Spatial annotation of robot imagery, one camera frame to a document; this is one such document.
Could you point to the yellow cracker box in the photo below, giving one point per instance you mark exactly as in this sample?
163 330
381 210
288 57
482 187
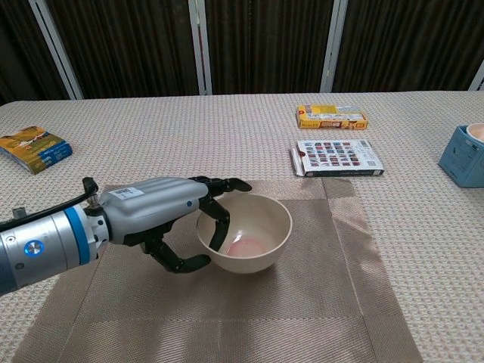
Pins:
331 119

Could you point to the white box with colour squares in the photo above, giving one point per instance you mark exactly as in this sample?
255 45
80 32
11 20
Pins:
336 155

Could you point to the light brown bowl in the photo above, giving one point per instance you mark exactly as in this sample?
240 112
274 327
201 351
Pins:
261 227

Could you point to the black curtain panel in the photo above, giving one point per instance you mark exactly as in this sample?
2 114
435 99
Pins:
264 49
408 45
15 38
128 49

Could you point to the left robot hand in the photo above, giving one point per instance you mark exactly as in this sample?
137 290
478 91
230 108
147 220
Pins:
151 204

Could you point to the yellow and blue snack box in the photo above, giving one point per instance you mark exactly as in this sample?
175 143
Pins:
36 149

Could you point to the pink cup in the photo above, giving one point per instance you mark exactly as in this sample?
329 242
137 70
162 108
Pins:
477 132

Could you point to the brown woven placemat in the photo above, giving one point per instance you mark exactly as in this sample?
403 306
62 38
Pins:
227 317

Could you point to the beige waffle tablecloth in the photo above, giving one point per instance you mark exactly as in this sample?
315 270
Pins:
189 125

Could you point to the silver partition post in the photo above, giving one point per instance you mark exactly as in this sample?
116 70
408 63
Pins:
200 49
478 77
60 56
332 49

